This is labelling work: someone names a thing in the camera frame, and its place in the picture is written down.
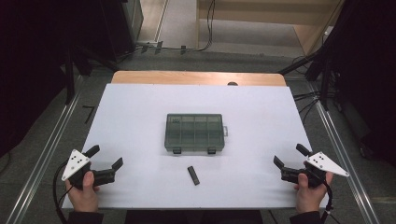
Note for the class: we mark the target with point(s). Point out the black metal stand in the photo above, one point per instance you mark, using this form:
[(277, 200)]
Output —
[(325, 84), (69, 81)]

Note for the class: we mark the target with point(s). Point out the aluminium floor rail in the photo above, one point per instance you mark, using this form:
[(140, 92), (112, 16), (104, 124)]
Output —
[(46, 155), (342, 158)]

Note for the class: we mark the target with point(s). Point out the wooden table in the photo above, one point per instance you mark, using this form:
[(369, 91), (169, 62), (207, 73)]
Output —
[(186, 77)]

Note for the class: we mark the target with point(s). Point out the grey translucent compartment box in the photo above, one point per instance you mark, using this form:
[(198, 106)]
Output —
[(194, 132)]

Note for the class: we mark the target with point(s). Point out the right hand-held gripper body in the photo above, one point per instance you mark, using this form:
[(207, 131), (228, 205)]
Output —
[(325, 164)]

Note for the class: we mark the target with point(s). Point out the dark round table grommet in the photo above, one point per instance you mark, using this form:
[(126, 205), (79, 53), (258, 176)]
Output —
[(232, 83)]

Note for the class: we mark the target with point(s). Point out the black curtain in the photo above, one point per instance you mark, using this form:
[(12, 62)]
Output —
[(370, 77), (31, 62)]

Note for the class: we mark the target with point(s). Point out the black USB stick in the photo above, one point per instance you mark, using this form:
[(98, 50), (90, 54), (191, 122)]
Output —
[(193, 175)]

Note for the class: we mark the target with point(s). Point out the light wooden shelf unit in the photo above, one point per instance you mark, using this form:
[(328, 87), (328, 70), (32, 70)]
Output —
[(264, 11)]

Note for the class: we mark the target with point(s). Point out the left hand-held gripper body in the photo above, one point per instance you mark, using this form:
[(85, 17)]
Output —
[(74, 163)]

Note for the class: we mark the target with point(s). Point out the person's dark clothing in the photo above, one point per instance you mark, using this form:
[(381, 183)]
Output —
[(193, 217)]

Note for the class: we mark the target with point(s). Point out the person's left hand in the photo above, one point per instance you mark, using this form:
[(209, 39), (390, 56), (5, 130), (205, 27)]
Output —
[(82, 199)]

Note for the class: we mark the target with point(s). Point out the person's right hand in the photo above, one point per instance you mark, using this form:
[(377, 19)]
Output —
[(309, 199)]

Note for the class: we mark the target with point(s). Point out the white board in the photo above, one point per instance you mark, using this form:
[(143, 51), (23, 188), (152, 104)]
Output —
[(140, 109)]

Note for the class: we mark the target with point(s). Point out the dark cabinet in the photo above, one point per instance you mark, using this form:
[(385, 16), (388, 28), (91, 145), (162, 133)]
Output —
[(118, 28)]

